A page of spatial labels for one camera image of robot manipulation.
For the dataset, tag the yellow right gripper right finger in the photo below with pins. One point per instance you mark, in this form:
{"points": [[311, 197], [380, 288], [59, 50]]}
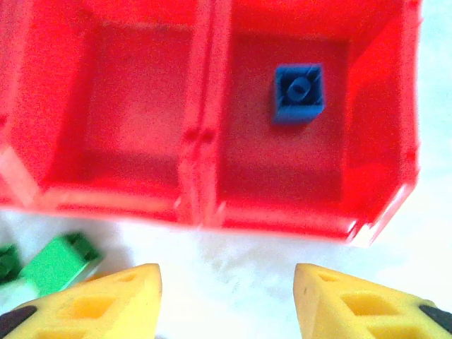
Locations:
{"points": [[360, 310]]}

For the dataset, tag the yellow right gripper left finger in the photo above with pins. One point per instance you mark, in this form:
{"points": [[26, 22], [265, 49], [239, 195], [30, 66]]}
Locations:
{"points": [[88, 310]]}

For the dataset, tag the red bin with yellow legos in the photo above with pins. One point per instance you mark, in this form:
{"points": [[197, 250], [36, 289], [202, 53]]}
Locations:
{"points": [[130, 106]]}

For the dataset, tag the red bin with blue legos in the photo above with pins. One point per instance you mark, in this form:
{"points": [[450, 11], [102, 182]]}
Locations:
{"points": [[268, 176]]}

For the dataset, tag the small blue lego brick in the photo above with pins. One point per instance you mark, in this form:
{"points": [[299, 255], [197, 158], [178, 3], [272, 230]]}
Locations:
{"points": [[298, 100]]}

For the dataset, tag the dark green lego brick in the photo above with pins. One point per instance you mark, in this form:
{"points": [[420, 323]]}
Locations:
{"points": [[7, 261]]}

